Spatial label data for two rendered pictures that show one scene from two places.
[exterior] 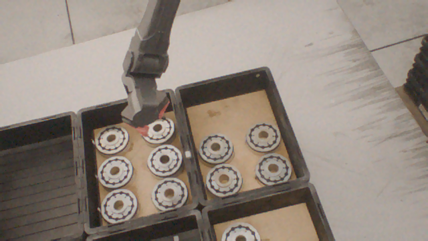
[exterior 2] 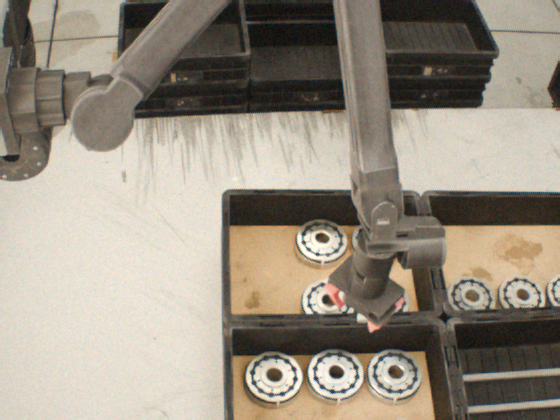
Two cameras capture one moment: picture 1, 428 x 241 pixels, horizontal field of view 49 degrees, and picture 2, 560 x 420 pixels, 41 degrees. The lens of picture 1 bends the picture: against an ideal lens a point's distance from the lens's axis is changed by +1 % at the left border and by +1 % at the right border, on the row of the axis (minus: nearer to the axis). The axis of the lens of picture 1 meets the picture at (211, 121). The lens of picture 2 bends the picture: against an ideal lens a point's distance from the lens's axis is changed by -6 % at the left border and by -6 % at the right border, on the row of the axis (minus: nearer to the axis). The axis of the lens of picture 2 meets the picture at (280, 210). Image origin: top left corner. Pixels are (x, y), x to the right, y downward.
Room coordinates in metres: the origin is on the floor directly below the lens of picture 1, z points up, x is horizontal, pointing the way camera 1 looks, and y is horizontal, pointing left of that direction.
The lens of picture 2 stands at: (0.83, 0.80, 2.14)
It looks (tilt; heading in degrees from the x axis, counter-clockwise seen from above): 52 degrees down; 266
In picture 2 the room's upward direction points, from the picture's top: 7 degrees clockwise
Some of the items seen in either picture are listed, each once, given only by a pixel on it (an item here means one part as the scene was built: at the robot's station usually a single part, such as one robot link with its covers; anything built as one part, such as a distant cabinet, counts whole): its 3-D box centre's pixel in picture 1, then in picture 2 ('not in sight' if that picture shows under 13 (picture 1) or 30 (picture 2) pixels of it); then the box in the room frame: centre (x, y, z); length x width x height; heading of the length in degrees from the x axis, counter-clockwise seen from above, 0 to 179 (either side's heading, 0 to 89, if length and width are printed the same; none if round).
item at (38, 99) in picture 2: not in sight; (34, 99); (1.11, 0.10, 1.45); 0.09 x 0.08 x 0.12; 99
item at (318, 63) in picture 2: not in sight; (302, 86); (0.68, -1.18, 0.31); 0.40 x 0.30 x 0.34; 9
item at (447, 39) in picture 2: not in sight; (419, 73); (0.28, -1.24, 0.37); 0.40 x 0.30 x 0.45; 9
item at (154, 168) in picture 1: (164, 160); (335, 373); (0.65, 0.15, 0.86); 0.10 x 0.10 x 0.01
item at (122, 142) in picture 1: (112, 139); not in sight; (0.76, 0.31, 0.86); 0.10 x 0.10 x 0.01
